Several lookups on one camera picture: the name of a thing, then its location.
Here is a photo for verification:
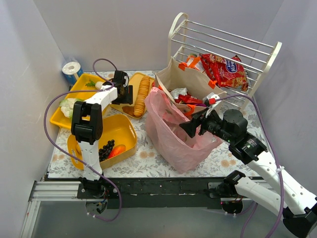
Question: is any brown fried nugget toy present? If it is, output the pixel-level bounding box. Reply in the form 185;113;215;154
122;106;134;117

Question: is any white red chips bag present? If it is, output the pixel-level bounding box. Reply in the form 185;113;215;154
170;88;205;107

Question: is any beige paper grocery bag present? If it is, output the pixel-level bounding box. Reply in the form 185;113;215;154
155;58;227;116

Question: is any pink plastic grocery bag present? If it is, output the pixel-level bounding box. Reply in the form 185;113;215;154
145;87;222;174

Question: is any cabbage toy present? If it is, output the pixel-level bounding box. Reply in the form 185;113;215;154
59;98;83;119

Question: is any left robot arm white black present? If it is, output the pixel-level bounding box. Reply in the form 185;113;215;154
71;70;133;181

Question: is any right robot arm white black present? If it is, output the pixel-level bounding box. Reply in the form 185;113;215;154
180;109;317;238

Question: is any yellow flat tray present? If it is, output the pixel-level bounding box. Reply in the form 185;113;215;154
110;72;155;119

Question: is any row of round crackers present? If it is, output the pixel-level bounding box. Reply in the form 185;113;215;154
133;76;151;118

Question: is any white radish toy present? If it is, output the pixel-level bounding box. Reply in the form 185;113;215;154
85;80;103;90

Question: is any yellow deep bin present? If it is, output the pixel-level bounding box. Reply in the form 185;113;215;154
67;114;138;171

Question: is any yellow rectangular tray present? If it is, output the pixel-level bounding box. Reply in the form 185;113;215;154
50;73;104;130

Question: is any red snack bag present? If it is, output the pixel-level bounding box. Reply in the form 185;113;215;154
200;54;248;92

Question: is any orange carrot toy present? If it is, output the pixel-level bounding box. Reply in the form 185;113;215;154
108;144;126;159

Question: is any tissue roll blue pack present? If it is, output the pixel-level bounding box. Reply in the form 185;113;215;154
61;61;83;85

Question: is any orange snack packet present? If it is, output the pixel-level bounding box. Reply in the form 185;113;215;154
185;55;201;71

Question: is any black grape bunch toy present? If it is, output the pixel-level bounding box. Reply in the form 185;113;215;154
99;139;115;162

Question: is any cream metal shelf rack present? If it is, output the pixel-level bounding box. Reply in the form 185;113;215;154
167;12;282;111

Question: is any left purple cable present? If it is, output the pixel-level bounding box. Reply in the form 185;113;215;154
43;58;123;222

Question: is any purple cable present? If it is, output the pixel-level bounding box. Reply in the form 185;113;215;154
212;94;284;238
43;58;123;222

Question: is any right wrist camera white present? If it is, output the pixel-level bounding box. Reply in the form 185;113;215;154
203;92;221;118

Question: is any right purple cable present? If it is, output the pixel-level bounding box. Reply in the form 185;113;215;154
212;94;284;238

